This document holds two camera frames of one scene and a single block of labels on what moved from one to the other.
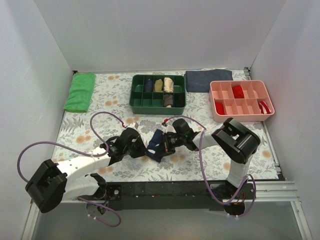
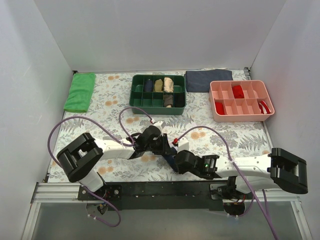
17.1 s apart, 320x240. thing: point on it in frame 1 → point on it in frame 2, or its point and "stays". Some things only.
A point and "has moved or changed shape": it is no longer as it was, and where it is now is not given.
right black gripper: x=163 y=144 → x=173 y=162
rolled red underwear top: x=238 y=92 stays
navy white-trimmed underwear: x=156 y=149 has moved or changed shape
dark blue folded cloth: x=199 y=80 stays
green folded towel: x=80 y=92 stays
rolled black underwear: x=179 y=99 stays
